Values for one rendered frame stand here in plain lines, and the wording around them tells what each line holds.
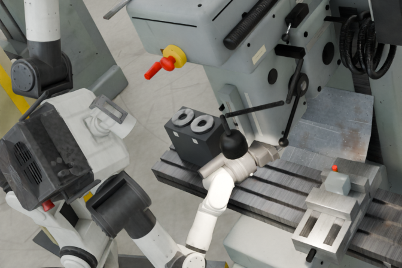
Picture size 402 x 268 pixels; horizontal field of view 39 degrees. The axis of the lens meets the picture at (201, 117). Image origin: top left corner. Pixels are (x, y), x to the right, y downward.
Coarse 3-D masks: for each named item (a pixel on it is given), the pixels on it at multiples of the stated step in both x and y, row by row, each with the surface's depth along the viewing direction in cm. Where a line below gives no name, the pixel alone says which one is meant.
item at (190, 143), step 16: (176, 112) 215; (192, 112) 212; (176, 128) 210; (192, 128) 206; (208, 128) 203; (176, 144) 218; (192, 144) 209; (208, 144) 202; (192, 160) 219; (208, 160) 210
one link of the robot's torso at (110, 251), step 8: (112, 240) 212; (112, 248) 212; (64, 256) 196; (72, 256) 195; (104, 256) 208; (112, 256) 214; (64, 264) 197; (72, 264) 195; (80, 264) 195; (88, 264) 196; (104, 264) 220; (112, 264) 219
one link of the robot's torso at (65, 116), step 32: (64, 96) 155; (32, 128) 144; (64, 128) 149; (0, 160) 160; (32, 160) 142; (64, 160) 145; (96, 160) 151; (128, 160) 159; (32, 192) 148; (64, 192) 155; (96, 192) 154
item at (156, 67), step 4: (156, 64) 145; (152, 68) 145; (156, 68) 145; (160, 68) 146; (148, 72) 144; (152, 72) 144; (156, 72) 145; (144, 76) 144; (148, 76) 144; (152, 76) 144
